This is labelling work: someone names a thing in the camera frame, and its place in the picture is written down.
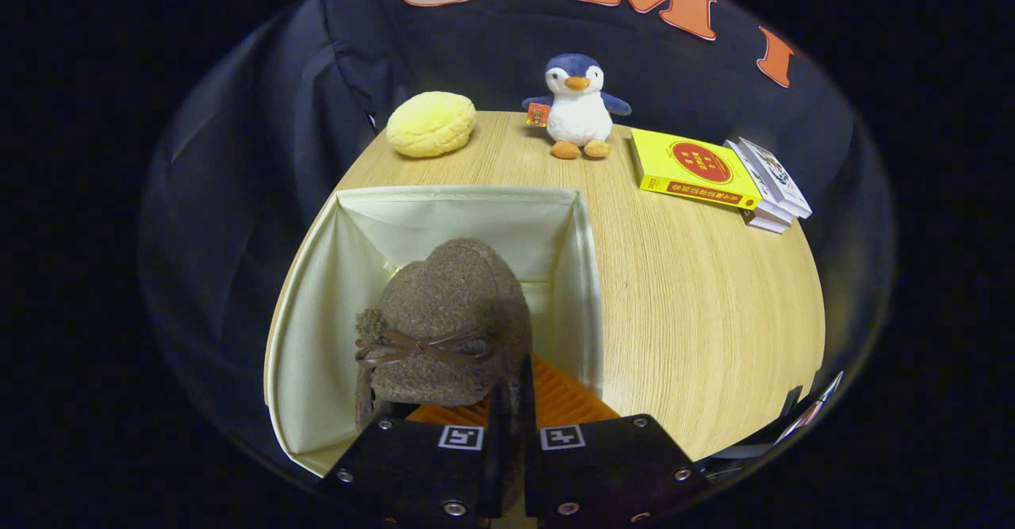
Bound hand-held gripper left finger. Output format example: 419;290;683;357
320;378;520;528

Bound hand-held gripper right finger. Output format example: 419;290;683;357
519;355;711;527

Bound cream fabric storage box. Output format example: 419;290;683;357
263;185;605;478

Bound yellow round plush bun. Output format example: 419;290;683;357
385;91;477;159

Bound blue white penguin plush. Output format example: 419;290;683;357
522;53;633;160

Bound brown fuzzy shoe with bow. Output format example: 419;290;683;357
354;237;534;433

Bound yellow book with red circle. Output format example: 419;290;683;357
630;128;763;211

